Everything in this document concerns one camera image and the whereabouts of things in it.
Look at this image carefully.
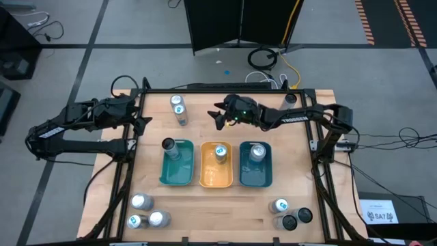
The black metal table frame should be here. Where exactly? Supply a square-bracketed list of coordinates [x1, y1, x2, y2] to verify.
[81, 77, 369, 245]

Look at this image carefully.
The black cable bundle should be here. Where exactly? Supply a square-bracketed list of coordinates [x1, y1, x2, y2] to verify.
[341, 126, 437, 213]

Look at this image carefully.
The dark grey case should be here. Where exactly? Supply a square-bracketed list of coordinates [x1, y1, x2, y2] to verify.
[0, 83, 21, 137]

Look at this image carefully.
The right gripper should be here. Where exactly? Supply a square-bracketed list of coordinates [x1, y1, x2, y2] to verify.
[206, 94, 260, 132]

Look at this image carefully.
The coiled black cable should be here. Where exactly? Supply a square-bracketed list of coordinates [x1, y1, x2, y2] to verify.
[246, 46, 279, 72]

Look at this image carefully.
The black desk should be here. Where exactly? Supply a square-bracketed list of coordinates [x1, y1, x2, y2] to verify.
[0, 6, 42, 81]

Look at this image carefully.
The green plastic bin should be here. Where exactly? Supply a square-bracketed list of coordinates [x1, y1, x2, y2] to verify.
[158, 138, 195, 187]

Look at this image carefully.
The black folding screen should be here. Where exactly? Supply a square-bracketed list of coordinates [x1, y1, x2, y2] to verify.
[183, 0, 305, 56]

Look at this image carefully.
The yellow plastic bin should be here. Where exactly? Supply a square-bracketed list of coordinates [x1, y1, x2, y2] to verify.
[198, 140, 234, 189]

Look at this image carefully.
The silver-top Spindrift can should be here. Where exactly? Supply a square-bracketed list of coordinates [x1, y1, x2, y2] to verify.
[130, 193, 155, 211]
[147, 210, 172, 229]
[248, 143, 267, 163]
[169, 94, 185, 109]

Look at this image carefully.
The black mat with orange stripes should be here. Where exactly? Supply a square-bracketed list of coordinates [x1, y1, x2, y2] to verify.
[354, 0, 437, 49]

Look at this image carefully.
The blue-grey plastic bin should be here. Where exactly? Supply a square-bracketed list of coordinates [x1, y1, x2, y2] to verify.
[238, 140, 273, 189]

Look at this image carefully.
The white cable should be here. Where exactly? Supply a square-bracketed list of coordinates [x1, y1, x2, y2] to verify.
[12, 11, 51, 29]
[244, 70, 287, 90]

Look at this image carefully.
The yellow cable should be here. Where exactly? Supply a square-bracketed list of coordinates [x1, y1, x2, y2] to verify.
[278, 0, 302, 90]

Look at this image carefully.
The white SA7 label sign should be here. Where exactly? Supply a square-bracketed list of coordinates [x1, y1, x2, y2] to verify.
[359, 199, 399, 226]

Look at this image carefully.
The black box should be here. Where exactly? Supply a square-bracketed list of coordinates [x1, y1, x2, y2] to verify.
[356, 191, 437, 240]

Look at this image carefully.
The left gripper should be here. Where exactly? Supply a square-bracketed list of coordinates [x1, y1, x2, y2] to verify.
[108, 95, 154, 137]

